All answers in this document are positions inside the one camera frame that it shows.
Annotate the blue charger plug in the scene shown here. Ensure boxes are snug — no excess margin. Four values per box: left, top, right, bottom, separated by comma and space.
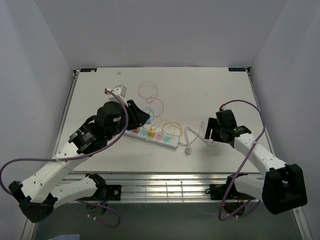
145, 117, 152, 125

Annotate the yellow charger plug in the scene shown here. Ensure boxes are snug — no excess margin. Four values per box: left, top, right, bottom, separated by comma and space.
146, 127, 156, 138

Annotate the aluminium rail frame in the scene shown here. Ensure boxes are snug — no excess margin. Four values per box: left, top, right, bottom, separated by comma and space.
20, 67, 313, 240

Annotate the blue left corner label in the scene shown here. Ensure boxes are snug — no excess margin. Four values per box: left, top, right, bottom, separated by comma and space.
80, 68, 97, 73

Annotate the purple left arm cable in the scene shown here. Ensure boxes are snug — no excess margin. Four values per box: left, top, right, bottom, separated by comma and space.
0, 89, 130, 228

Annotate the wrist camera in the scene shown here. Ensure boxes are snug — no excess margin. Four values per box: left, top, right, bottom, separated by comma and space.
219, 104, 231, 111
104, 84, 127, 99

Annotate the blue right corner label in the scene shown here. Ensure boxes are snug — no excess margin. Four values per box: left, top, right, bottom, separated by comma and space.
228, 67, 246, 72

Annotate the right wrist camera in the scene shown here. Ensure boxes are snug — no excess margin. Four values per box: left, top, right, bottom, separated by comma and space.
219, 104, 231, 111

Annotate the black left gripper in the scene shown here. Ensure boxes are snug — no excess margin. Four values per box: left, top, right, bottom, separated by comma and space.
106, 99, 150, 141

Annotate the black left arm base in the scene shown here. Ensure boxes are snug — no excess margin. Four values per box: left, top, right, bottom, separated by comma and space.
81, 184, 122, 217

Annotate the blue corner label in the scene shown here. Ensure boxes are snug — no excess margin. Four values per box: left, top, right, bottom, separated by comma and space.
80, 68, 97, 73
228, 67, 246, 72

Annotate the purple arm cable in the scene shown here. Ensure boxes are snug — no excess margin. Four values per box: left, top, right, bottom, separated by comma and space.
199, 99, 266, 222
0, 89, 130, 228

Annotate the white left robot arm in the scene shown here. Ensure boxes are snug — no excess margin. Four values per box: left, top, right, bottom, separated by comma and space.
8, 100, 150, 223

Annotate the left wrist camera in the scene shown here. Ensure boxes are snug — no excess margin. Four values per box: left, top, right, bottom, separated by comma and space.
104, 84, 127, 99

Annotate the yellow charger cable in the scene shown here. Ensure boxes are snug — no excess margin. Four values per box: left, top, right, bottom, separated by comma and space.
151, 119, 185, 138

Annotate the white power strip cord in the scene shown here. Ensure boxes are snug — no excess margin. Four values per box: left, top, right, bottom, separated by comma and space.
178, 121, 213, 155

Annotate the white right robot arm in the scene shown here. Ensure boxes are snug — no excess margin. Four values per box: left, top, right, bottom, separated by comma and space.
205, 109, 308, 215

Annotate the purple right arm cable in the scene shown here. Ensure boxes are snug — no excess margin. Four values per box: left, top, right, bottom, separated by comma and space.
199, 99, 266, 222

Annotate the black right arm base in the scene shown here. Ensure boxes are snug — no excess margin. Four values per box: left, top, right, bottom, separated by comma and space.
205, 182, 251, 218

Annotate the white multicolour power strip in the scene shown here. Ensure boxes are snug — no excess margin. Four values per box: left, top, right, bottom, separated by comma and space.
124, 127, 180, 150

